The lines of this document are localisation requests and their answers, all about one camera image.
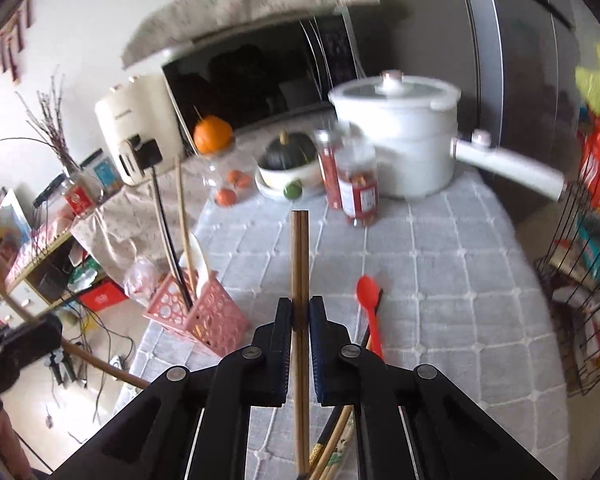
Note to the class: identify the white electric cooking pot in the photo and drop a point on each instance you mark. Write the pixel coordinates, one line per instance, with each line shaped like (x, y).
(412, 123)

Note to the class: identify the floral beige cloth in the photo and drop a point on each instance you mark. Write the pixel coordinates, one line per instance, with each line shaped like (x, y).
(125, 227)

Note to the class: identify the orange pumpkin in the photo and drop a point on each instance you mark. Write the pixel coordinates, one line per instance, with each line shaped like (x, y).
(211, 134)

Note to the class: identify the paper-wrapped chopsticks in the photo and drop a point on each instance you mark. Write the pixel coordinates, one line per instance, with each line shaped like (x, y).
(337, 456)

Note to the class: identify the black microwave oven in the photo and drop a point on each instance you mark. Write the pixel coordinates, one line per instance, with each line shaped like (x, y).
(263, 76)

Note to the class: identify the dark green squash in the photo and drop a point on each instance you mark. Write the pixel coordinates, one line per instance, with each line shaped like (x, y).
(287, 151)

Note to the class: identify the red plastic spoon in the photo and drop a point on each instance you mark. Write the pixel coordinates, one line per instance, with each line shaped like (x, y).
(368, 296)

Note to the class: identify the floral microwave cover cloth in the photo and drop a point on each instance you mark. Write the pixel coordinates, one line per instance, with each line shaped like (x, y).
(200, 22)

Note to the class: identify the brown wooden chopstick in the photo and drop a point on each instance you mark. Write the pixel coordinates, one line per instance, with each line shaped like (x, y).
(299, 238)
(330, 447)
(184, 229)
(75, 350)

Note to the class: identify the jar of red goji berries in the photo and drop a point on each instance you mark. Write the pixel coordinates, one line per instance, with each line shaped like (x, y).
(327, 144)

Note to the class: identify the small orange tangerine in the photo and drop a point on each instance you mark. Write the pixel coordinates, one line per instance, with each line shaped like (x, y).
(239, 179)
(225, 197)

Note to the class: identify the small orange tangerine lower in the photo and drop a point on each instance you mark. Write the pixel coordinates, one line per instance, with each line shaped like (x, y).
(225, 197)

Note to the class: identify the small orange tangerine upper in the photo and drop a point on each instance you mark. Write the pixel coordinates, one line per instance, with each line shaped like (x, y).
(239, 179)

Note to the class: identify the pink perforated utensil basket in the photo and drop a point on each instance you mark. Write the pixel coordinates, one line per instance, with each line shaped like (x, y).
(214, 320)

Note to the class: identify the red chinese wall ornament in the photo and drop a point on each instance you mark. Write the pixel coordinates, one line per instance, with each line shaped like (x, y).
(12, 39)

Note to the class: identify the green lime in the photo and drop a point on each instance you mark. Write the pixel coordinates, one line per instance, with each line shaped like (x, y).
(293, 190)

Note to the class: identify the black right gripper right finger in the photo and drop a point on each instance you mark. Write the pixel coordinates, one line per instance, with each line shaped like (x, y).
(410, 424)

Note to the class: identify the red box on floor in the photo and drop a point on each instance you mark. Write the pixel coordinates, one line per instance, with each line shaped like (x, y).
(103, 295)

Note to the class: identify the grey quilted tablecloth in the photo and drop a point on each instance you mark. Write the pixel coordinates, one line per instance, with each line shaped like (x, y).
(458, 294)

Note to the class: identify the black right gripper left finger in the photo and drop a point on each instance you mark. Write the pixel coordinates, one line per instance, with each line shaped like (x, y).
(192, 425)

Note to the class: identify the black wire storage rack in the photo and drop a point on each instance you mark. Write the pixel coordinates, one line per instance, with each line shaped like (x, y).
(569, 273)

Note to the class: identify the black chopstick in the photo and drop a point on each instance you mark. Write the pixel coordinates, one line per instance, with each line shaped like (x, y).
(169, 248)

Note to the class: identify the grey refrigerator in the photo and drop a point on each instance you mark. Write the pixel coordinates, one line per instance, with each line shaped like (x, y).
(527, 52)

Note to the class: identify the white plastic spoon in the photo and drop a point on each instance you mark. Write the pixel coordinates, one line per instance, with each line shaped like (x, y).
(194, 261)

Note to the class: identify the cream air fryer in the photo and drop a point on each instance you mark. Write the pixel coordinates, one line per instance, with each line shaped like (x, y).
(140, 127)

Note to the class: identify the jar of dried fruit slices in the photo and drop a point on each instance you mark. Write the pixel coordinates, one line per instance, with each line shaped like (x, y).
(358, 182)

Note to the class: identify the white ceramic bowl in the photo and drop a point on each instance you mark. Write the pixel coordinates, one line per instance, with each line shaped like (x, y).
(271, 184)

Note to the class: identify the dried branches in vase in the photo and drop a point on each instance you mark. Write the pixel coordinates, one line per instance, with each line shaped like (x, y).
(46, 121)

